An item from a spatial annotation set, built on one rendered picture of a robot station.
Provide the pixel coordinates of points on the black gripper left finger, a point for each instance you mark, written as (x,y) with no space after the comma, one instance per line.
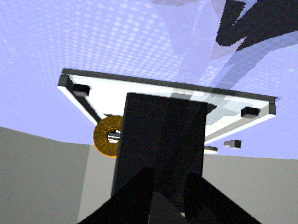
(130,205)

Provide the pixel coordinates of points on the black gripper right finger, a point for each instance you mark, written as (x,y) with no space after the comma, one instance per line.
(205,204)

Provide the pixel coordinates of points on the grey cylinder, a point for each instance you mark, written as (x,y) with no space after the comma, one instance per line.
(162,211)

